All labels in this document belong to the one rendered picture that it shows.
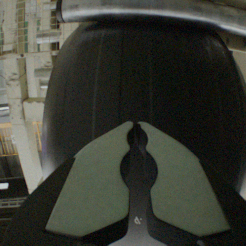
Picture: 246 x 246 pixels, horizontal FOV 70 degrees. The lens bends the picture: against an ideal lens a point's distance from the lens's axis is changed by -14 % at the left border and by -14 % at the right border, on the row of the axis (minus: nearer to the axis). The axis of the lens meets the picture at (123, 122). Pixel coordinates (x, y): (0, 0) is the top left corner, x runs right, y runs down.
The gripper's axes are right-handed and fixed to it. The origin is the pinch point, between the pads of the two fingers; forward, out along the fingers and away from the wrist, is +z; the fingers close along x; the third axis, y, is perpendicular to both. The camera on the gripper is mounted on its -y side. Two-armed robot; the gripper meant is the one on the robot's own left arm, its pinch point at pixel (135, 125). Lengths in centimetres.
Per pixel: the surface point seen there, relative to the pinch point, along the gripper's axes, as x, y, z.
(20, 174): -586, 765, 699
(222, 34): 23.5, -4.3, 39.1
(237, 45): 23.5, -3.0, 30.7
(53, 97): -9.5, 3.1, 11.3
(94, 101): -4.0, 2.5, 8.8
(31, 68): -268, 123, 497
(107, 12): -3.6, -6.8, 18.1
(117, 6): -2.2, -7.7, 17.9
